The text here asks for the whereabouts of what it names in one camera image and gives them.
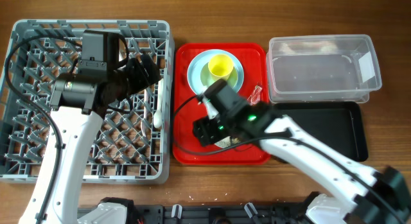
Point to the food scraps rice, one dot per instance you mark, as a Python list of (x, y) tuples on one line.
[(229, 141)]

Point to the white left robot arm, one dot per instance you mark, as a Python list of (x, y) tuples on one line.
[(79, 102)]

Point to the light blue bowl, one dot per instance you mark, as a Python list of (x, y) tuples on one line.
[(219, 144)]

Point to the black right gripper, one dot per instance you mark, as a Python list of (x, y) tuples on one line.
[(205, 130)]

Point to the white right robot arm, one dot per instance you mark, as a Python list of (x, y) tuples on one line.
[(356, 193)]

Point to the black plastic tray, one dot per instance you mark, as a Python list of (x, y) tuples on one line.
[(337, 124)]

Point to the red plastic tray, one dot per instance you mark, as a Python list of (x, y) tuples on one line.
[(253, 60)]

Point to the red snack wrapper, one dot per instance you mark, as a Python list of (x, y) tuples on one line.
[(255, 96)]

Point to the clear plastic bin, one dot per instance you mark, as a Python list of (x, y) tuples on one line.
[(322, 68)]

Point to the yellow plastic cup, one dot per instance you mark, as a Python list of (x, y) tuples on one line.
[(220, 66)]

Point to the white plastic spoon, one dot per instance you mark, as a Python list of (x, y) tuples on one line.
[(157, 120)]

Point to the white plastic fork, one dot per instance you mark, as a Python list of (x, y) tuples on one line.
[(145, 113)]

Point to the large light blue plate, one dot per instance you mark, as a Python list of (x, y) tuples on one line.
[(196, 65)]

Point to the grey dishwasher rack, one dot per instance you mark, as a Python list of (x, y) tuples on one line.
[(40, 50)]

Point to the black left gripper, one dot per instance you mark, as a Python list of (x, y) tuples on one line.
[(142, 80)]

